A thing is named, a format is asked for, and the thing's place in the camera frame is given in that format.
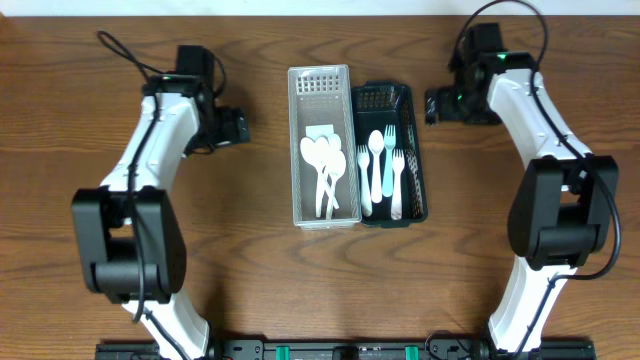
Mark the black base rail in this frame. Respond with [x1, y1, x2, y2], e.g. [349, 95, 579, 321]
[94, 328, 597, 360]

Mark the white label sticker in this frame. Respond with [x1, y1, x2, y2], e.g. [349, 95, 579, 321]
[305, 124, 334, 141]

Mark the clear plastic basket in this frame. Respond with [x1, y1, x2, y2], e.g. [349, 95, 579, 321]
[288, 64, 362, 230]

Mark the white plastic spoon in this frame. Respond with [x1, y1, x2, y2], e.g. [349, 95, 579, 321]
[326, 150, 346, 220]
[315, 136, 329, 217]
[300, 137, 330, 195]

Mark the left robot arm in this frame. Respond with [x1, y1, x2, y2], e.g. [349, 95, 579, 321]
[71, 73, 249, 359]

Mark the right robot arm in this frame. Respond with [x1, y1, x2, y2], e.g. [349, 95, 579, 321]
[425, 50, 621, 359]

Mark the black plastic basket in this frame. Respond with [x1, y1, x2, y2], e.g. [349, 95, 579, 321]
[351, 81, 428, 228]

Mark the teal plastic fork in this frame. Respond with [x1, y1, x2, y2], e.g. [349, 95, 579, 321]
[382, 125, 396, 197]

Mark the white plastic fork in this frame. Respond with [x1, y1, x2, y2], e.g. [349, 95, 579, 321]
[357, 145, 373, 217]
[391, 149, 405, 220]

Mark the translucent plastic spoon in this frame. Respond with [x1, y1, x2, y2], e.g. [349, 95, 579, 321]
[327, 134, 342, 151]

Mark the white spoon in basket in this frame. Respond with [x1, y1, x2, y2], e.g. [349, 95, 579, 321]
[368, 130, 384, 203]

